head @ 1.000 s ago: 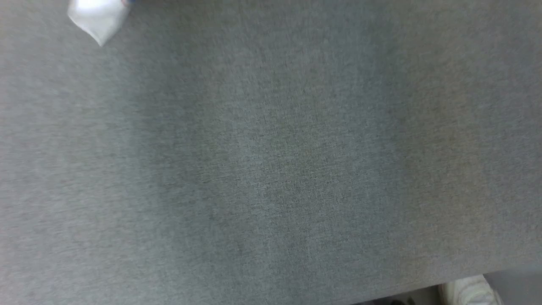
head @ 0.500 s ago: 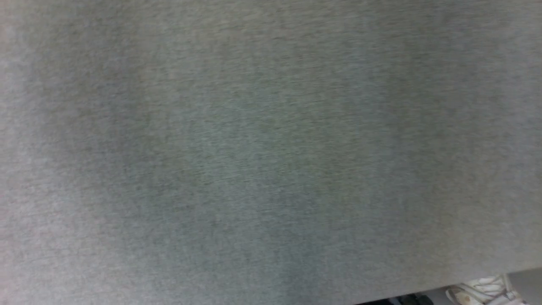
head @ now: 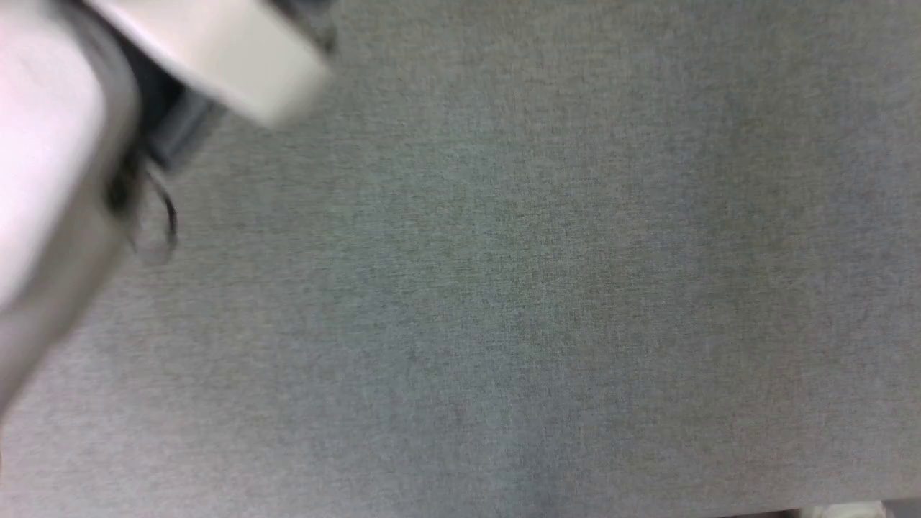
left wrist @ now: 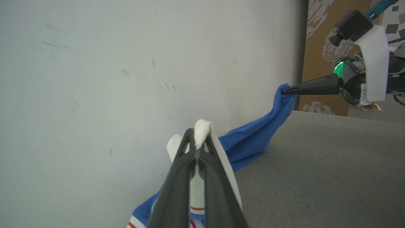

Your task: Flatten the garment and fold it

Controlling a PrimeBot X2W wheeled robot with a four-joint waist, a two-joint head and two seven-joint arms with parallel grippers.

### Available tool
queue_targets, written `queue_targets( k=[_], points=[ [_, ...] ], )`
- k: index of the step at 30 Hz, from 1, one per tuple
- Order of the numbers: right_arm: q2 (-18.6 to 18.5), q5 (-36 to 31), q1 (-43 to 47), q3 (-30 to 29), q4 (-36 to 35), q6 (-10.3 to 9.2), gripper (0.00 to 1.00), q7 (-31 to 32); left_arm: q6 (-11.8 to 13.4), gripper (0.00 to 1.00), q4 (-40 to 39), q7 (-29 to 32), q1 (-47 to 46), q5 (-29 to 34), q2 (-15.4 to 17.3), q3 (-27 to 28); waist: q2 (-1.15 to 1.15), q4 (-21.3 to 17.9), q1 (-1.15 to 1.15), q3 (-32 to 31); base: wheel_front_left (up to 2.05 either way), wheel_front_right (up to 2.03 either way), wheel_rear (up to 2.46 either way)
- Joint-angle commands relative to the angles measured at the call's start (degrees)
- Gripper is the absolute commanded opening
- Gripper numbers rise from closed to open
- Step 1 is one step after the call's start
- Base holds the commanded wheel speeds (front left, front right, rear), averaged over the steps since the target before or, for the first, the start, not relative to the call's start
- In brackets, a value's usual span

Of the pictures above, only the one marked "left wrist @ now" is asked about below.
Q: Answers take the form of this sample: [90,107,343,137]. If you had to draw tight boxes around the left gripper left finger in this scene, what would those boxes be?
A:
[147,128,198,228]

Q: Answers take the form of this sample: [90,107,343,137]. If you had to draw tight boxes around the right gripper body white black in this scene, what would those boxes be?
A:
[332,25,390,105]

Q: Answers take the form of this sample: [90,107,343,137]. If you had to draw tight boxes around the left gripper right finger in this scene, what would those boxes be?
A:
[198,139,249,228]

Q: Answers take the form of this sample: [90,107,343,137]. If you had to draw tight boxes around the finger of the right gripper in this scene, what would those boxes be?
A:
[281,73,341,96]

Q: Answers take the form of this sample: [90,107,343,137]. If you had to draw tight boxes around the blue white basketball jersey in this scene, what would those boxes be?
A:
[127,83,296,228]

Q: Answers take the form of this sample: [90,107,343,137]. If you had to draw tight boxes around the brown printed cardboard box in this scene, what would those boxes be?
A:
[299,0,373,116]

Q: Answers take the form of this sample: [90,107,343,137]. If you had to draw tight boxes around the grey checker patterned panel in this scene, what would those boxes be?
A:
[381,0,405,45]

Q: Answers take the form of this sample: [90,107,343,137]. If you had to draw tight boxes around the grey fabric sofa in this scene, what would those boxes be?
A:
[234,110,405,228]

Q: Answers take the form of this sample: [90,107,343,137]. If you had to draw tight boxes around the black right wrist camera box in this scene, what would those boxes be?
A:
[329,9,374,47]

